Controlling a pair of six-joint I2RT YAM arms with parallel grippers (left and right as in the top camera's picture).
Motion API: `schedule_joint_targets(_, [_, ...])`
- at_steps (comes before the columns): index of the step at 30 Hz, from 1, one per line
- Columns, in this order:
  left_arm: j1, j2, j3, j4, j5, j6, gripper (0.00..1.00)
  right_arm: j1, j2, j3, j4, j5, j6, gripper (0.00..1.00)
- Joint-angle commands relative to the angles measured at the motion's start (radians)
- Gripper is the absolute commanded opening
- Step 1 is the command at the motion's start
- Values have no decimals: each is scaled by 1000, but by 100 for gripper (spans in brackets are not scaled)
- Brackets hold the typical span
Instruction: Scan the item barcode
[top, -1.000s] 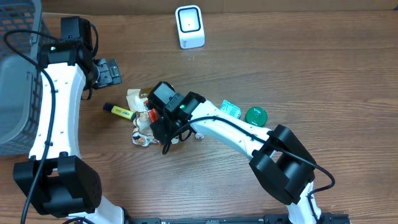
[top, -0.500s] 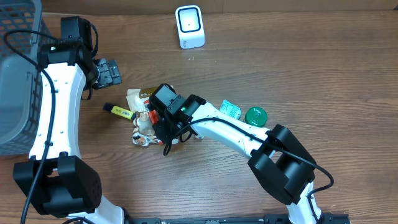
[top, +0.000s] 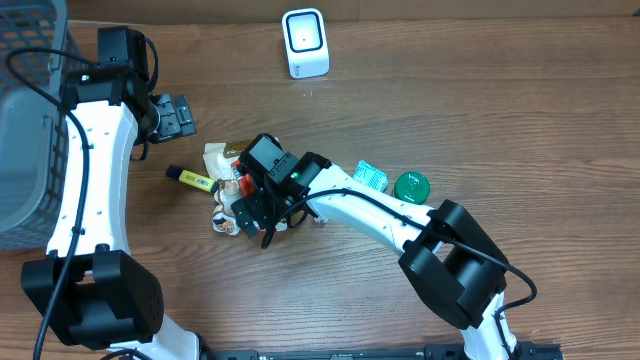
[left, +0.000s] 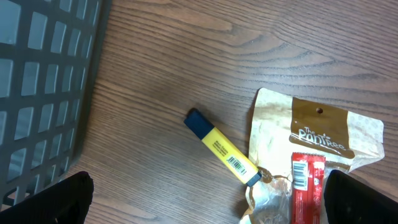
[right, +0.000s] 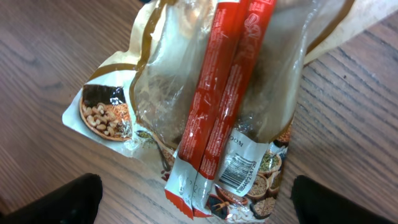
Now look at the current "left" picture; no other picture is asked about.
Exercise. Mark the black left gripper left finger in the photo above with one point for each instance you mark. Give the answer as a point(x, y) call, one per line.
point(65, 202)

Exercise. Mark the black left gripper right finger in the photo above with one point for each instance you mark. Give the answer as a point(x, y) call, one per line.
point(350, 201)

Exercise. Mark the red white snack bar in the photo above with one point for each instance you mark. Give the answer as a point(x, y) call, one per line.
point(308, 173)

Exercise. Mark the yellow glue stick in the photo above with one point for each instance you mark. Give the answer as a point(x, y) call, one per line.
point(222, 148)

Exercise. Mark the grey plastic mesh basket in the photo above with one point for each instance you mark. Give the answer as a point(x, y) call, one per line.
point(50, 54)

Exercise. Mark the brown white snack pouch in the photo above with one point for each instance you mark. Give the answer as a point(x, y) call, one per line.
point(283, 125)

